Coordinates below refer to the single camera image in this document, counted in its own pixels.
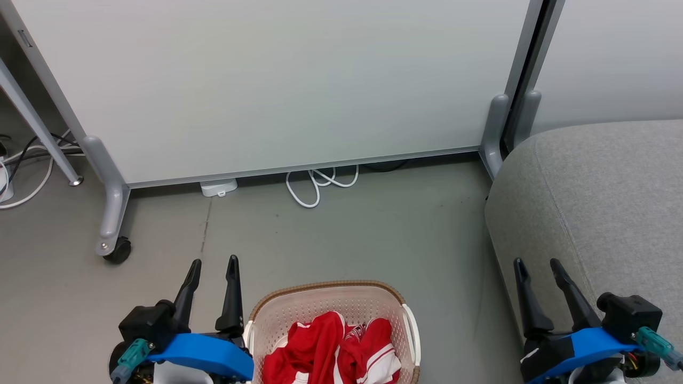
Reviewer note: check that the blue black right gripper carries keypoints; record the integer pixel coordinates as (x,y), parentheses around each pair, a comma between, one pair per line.
(581,344)

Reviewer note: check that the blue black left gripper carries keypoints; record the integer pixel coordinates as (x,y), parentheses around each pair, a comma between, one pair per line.
(213,354)

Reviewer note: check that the red shirt white striped sleeve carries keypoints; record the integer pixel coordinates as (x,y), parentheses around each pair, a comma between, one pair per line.
(373,354)

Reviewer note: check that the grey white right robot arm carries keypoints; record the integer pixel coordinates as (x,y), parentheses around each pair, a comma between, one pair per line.
(592,377)

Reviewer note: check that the grey fabric sofa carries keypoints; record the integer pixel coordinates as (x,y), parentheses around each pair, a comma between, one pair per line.
(603,213)

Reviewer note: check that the black caster wheel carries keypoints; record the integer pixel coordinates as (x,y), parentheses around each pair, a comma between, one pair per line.
(120,252)

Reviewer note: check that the white power adapter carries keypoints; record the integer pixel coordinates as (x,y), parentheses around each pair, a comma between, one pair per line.
(219,188)

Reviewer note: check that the cream plastic laundry basket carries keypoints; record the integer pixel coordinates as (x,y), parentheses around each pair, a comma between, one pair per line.
(331,301)

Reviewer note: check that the grey partition foot with caster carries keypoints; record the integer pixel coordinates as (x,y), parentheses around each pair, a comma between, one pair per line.
(112,213)

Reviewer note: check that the wide white partition panel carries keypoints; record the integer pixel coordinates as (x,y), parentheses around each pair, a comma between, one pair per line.
(267,80)

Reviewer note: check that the white power strip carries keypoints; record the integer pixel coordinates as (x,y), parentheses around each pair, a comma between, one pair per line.
(4,184)

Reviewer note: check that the grey metal table leg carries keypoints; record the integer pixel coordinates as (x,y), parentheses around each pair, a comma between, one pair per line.
(37,128)

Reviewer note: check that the narrow white partition panel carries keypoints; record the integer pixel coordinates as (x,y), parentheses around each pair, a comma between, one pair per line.
(613,53)

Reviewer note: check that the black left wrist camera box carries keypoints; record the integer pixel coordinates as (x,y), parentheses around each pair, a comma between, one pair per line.
(147,322)

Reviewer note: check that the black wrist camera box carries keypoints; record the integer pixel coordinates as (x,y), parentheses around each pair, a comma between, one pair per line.
(629,314)
(147,322)

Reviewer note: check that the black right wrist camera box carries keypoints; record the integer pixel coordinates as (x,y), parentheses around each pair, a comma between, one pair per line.
(629,314)

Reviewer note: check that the teal left camera connector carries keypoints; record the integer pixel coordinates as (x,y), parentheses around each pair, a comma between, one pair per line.
(133,354)

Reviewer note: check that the teal camera connector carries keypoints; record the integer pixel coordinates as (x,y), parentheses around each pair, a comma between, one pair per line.
(653,341)
(133,354)

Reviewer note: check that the teal right camera connector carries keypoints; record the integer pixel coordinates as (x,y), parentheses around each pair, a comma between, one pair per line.
(653,341)

